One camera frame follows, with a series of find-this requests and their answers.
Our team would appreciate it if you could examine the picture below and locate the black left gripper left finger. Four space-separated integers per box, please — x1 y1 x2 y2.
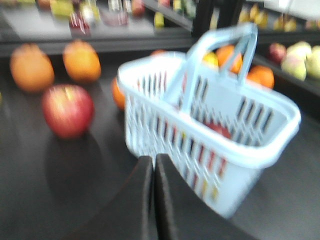
63 156 154 240

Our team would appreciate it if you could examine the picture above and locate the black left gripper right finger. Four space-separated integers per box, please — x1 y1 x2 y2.
154 154 253 240

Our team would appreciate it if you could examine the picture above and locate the red apple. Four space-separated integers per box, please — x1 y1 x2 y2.
41 84 95 139
204 122 231 139
268 42 287 65

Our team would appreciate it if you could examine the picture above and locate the light blue plastic basket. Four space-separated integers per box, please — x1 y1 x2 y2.
117 23 301 218

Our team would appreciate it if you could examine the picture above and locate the small orange behind basket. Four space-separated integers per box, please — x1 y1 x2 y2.
111 77 126 111

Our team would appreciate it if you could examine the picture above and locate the black fruit display stand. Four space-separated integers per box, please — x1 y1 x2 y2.
0 5 320 240

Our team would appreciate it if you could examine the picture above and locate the yellow orange citrus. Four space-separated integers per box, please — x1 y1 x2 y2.
202 51 219 69

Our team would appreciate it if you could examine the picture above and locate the small orange right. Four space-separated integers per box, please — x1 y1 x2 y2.
246 65 275 89

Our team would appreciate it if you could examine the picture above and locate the round orange back middle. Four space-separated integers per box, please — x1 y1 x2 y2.
62 39 102 84

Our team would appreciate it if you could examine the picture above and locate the large orange back left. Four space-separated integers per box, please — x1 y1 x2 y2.
150 49 167 57

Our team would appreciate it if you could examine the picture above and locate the orange with knob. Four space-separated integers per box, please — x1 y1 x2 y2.
9 43 55 93
216 44 244 75

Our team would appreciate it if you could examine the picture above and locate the orange with knob left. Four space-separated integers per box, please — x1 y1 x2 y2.
9 43 55 93

